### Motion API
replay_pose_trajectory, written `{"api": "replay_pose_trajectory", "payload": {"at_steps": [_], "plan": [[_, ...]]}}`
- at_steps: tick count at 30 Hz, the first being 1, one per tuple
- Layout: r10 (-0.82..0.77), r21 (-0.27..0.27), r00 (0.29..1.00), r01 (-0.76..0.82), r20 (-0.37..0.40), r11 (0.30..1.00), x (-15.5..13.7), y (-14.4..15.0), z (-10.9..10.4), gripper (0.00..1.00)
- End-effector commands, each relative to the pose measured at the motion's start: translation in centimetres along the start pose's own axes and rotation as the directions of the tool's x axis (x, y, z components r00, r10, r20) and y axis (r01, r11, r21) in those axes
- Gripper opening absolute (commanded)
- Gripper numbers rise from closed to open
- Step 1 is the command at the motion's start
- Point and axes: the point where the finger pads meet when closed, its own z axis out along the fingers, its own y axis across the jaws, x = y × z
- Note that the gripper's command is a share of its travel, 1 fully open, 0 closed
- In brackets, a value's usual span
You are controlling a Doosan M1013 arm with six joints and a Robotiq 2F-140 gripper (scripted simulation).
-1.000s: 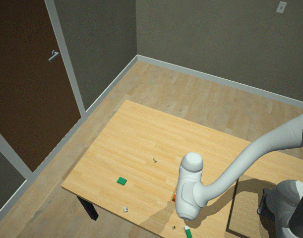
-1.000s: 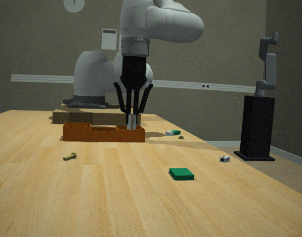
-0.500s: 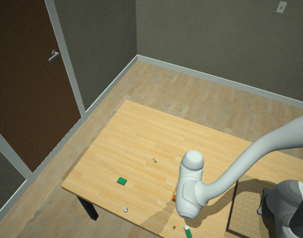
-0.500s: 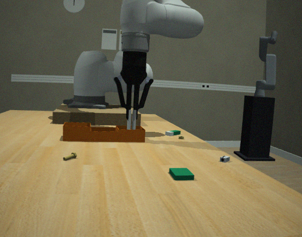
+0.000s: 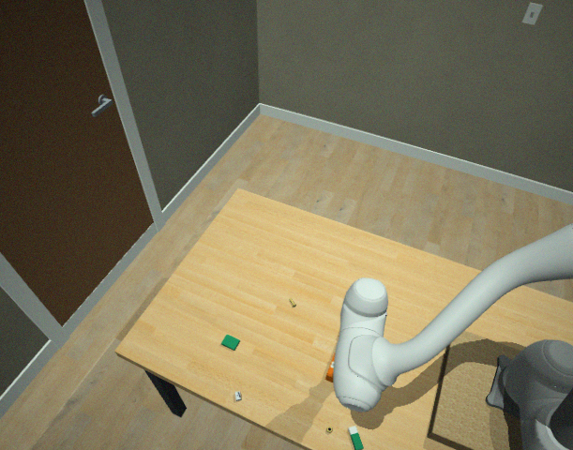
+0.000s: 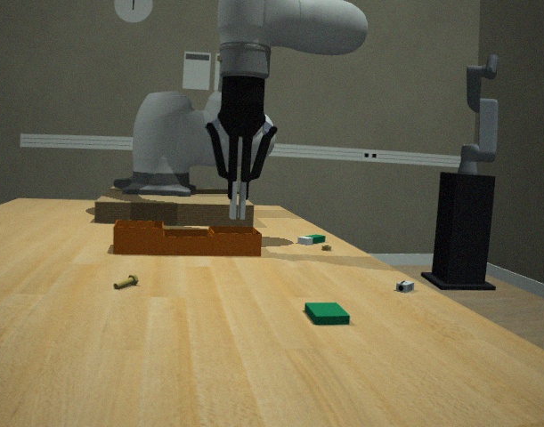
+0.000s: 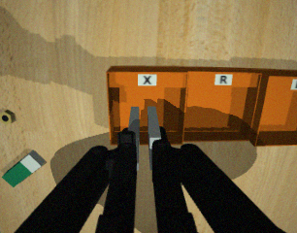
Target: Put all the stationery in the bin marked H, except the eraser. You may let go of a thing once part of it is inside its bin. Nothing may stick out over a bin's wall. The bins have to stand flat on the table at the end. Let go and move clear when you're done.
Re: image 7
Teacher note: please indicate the orange three-compartment bin rack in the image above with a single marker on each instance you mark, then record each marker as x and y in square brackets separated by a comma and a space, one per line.
[213, 114]

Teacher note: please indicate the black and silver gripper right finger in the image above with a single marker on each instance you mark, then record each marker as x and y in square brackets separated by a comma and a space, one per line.
[223, 205]

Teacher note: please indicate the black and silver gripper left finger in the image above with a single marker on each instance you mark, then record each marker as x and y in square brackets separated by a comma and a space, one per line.
[69, 205]

